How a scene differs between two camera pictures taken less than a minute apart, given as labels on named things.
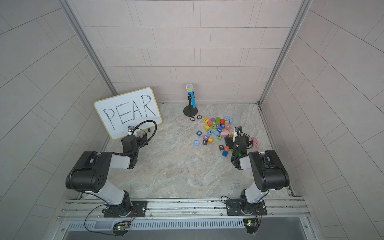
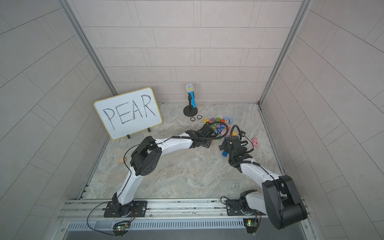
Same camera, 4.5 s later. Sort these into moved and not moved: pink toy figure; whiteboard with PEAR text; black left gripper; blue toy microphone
Moved: black left gripper
Not moved: pink toy figure; blue toy microphone; whiteboard with PEAR text
